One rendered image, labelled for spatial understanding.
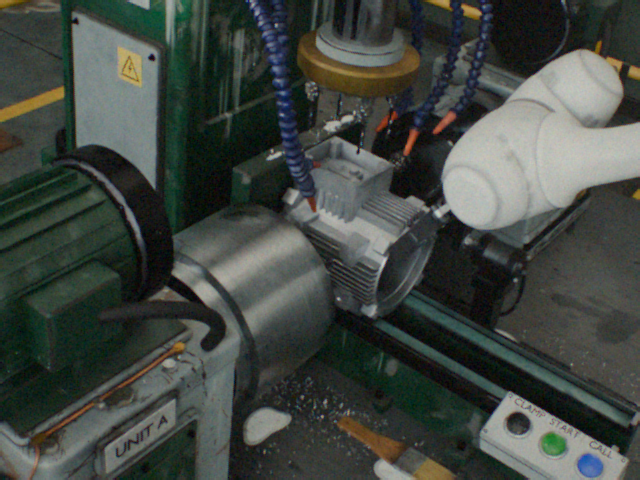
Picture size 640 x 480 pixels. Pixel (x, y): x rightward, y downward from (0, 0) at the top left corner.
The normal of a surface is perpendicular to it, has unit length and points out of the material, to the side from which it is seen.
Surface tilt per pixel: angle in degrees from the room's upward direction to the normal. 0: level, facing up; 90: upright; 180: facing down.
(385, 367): 90
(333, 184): 90
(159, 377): 0
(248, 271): 28
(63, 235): 40
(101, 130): 90
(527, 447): 23
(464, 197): 97
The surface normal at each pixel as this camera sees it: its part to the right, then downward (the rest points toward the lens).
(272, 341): 0.77, 0.11
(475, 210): -0.67, 0.45
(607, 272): 0.11, -0.81
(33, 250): 0.59, -0.34
